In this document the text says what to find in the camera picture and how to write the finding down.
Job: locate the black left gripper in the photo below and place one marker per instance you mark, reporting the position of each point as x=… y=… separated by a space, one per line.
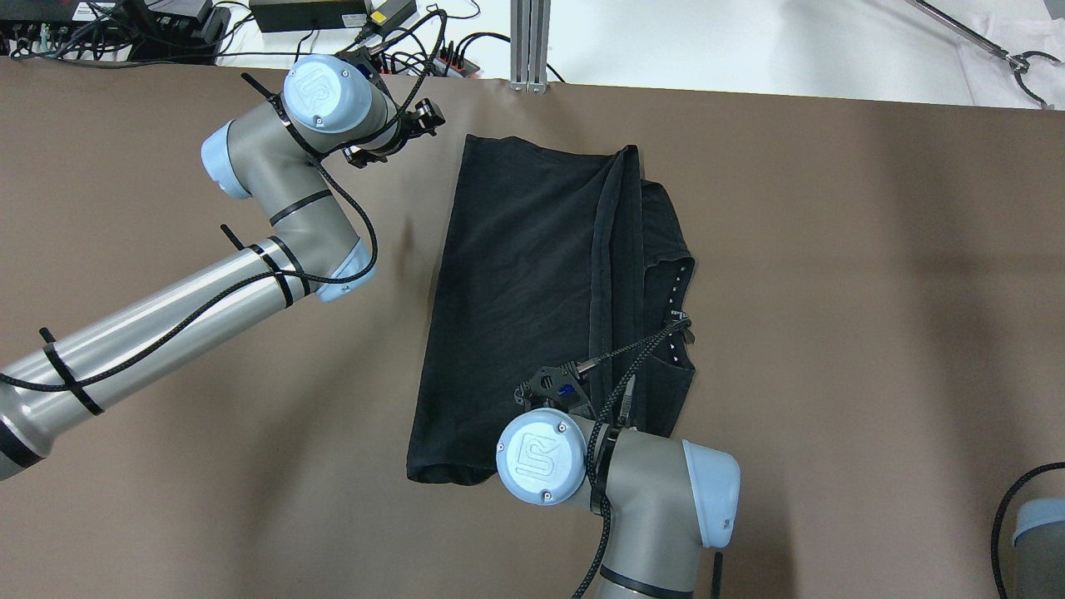
x=363 y=155

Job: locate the black printed t-shirt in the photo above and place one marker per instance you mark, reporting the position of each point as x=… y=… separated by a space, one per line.
x=550 y=257

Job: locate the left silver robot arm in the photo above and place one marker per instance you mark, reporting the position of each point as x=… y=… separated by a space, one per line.
x=321 y=244

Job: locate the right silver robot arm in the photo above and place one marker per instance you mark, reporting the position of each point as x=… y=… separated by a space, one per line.
x=670 y=500

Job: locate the black power adapter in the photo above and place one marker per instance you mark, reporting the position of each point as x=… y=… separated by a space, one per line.
x=294 y=16

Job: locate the black electronics box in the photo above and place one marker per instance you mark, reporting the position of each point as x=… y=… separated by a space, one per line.
x=190 y=32

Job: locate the metal grabber tool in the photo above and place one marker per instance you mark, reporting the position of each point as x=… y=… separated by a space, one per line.
x=1019 y=64

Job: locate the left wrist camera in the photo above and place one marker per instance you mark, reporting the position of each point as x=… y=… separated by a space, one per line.
x=370 y=65

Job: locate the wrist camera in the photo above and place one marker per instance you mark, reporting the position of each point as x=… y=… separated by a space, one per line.
x=557 y=388
x=370 y=65

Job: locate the aluminium post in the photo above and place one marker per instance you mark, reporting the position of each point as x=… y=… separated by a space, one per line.
x=529 y=32

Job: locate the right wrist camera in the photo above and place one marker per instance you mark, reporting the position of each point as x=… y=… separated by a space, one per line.
x=557 y=388

